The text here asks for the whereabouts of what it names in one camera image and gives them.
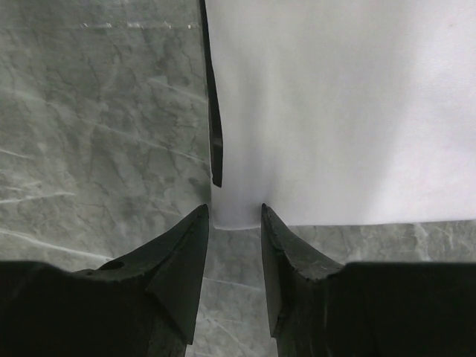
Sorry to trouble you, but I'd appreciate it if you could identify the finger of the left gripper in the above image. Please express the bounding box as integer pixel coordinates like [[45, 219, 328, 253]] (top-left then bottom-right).
[[199, 0, 223, 187]]

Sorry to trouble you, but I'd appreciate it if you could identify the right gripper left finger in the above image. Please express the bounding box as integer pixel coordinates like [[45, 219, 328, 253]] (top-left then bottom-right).
[[1, 205, 209, 356]]

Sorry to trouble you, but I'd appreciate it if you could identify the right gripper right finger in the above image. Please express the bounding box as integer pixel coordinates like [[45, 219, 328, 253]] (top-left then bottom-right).
[[261, 206, 475, 356]]

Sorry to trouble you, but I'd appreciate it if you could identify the white t shirt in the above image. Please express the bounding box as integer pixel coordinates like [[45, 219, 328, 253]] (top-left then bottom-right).
[[205, 1, 475, 230]]

